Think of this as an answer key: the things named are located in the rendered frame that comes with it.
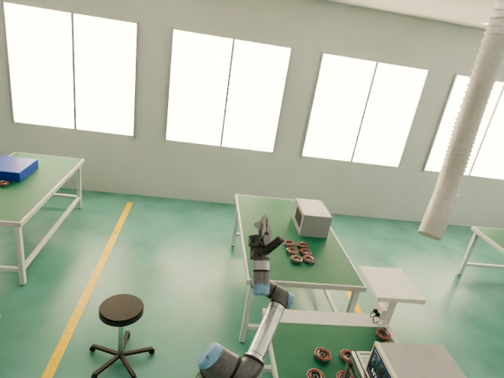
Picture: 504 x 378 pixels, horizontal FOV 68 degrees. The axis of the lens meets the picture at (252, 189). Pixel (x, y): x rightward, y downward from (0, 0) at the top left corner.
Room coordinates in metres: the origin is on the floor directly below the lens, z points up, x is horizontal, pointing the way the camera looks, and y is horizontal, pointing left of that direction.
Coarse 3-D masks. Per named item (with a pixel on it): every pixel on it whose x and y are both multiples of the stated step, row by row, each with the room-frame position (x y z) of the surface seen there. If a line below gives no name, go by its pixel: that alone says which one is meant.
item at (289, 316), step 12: (264, 312) 2.33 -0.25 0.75; (288, 312) 2.37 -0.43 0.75; (300, 312) 2.39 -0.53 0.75; (312, 312) 2.42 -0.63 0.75; (324, 312) 2.44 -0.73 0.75; (336, 312) 2.46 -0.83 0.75; (324, 324) 2.30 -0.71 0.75; (336, 324) 2.32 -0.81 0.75; (348, 324) 2.35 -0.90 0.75; (360, 324) 2.37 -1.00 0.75; (372, 324) 2.39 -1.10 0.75; (396, 336) 2.30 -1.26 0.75; (276, 372) 1.78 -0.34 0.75
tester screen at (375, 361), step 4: (376, 352) 1.51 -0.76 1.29; (372, 356) 1.53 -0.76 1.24; (376, 356) 1.50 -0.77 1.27; (372, 360) 1.52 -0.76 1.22; (376, 360) 1.49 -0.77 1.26; (380, 360) 1.46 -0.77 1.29; (368, 364) 1.54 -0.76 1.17; (372, 364) 1.51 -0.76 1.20; (376, 364) 1.47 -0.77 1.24; (380, 364) 1.45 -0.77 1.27; (376, 368) 1.46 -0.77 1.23; (380, 368) 1.44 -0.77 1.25; (384, 368) 1.41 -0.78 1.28; (368, 372) 1.52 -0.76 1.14; (376, 372) 1.46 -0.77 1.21; (380, 372) 1.43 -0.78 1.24; (384, 372) 1.40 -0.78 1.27; (380, 376) 1.42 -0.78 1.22; (384, 376) 1.39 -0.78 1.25; (388, 376) 1.37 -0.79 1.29
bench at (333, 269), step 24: (240, 216) 3.90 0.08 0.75; (288, 216) 4.11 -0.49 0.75; (312, 240) 3.60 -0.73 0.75; (336, 240) 3.69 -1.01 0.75; (288, 264) 3.05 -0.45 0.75; (312, 264) 3.12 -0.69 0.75; (336, 264) 3.19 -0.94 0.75; (312, 288) 2.80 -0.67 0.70; (336, 288) 2.83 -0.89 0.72; (360, 288) 2.87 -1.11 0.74; (240, 336) 2.75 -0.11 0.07
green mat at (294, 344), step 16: (288, 336) 2.11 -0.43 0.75; (304, 336) 2.14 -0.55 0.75; (320, 336) 2.16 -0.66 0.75; (336, 336) 2.19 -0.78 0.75; (352, 336) 2.22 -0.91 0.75; (368, 336) 2.25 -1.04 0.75; (288, 352) 1.96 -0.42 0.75; (304, 352) 1.98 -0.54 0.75; (336, 352) 2.03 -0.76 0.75; (288, 368) 1.83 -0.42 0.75; (304, 368) 1.85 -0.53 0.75; (320, 368) 1.87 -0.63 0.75; (336, 368) 1.89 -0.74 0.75; (352, 368) 1.91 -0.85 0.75
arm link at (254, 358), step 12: (276, 288) 1.47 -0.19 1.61; (276, 300) 1.42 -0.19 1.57; (288, 300) 1.44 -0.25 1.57; (276, 312) 1.37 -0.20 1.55; (264, 324) 1.32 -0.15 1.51; (276, 324) 1.34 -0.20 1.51; (264, 336) 1.27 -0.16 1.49; (252, 348) 1.23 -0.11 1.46; (264, 348) 1.24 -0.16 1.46; (252, 360) 1.18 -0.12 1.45; (240, 372) 1.12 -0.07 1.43; (252, 372) 1.14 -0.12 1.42
